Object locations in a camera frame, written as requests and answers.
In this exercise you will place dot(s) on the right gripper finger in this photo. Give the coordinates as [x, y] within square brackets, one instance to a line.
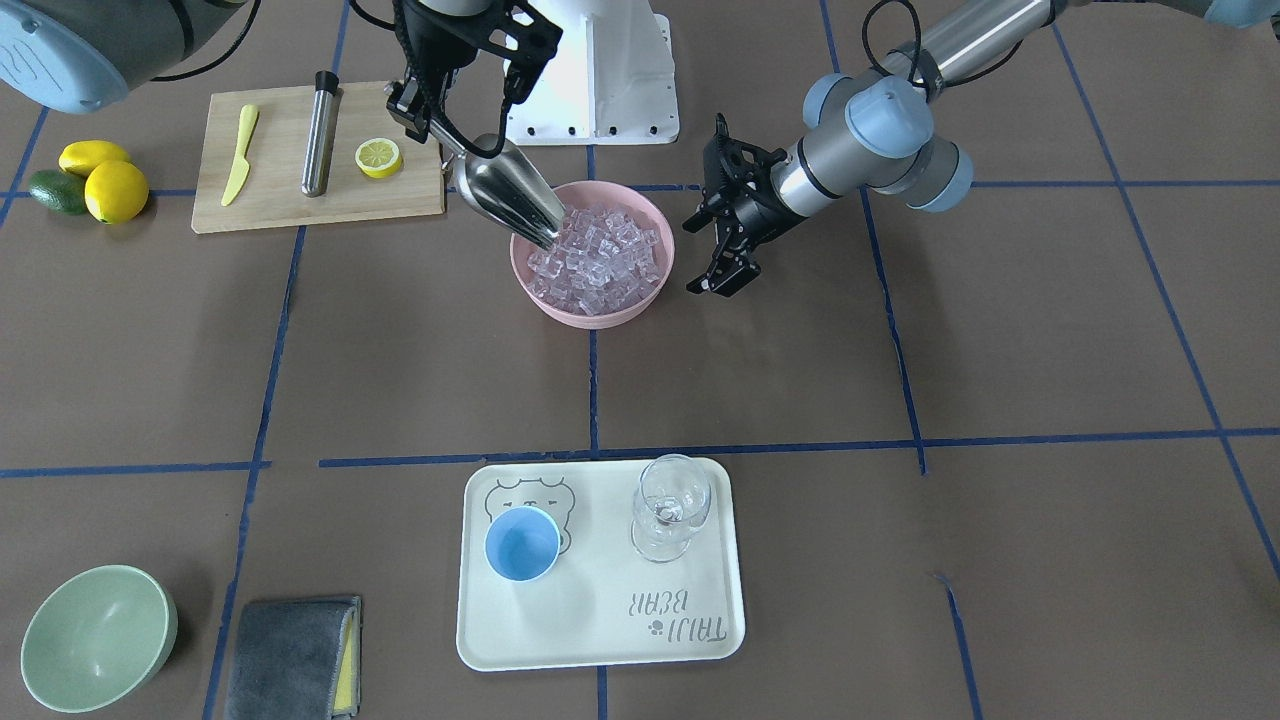
[520, 77]
[415, 108]

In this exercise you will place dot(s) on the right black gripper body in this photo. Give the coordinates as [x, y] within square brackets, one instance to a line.
[411, 103]

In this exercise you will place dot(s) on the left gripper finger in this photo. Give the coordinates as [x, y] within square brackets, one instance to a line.
[750, 267]
[723, 276]

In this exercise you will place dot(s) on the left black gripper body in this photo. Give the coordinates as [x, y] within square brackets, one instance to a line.
[762, 199]

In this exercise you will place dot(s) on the steel ice scoop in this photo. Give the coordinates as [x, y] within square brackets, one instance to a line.
[507, 188]

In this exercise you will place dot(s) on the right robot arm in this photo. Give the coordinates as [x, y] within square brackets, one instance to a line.
[80, 56]

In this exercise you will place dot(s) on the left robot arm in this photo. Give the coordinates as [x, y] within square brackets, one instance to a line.
[871, 132]

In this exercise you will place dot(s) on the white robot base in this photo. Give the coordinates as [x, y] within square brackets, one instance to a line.
[611, 83]

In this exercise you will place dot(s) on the clear ice cubes pile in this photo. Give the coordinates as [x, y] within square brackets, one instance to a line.
[605, 261]

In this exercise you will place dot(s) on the blue plastic cup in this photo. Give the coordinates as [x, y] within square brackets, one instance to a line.
[523, 544]

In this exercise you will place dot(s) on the half lemon slice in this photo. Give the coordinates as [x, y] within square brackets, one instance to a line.
[379, 158]

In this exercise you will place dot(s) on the steel cylinder muddler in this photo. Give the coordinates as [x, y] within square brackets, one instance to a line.
[321, 135]

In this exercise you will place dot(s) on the pink bowl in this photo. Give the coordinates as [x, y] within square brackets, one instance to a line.
[586, 193]

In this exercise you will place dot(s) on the yellow plastic knife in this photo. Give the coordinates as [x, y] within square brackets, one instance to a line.
[240, 165]

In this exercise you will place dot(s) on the wooden cutting board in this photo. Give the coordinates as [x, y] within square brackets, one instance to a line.
[272, 196]

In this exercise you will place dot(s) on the clear wine glass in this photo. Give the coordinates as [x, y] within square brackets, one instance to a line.
[671, 504]

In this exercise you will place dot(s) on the yellow lemon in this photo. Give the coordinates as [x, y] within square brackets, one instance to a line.
[80, 158]
[116, 192]

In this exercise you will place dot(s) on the cream bear tray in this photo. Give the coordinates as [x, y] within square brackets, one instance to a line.
[601, 603]

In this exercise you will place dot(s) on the green avocado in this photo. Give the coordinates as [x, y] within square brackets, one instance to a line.
[59, 191]

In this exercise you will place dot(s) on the grey folded cloth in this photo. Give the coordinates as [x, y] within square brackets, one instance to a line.
[297, 659]

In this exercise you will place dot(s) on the green bowl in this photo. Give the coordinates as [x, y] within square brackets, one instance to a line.
[97, 638]

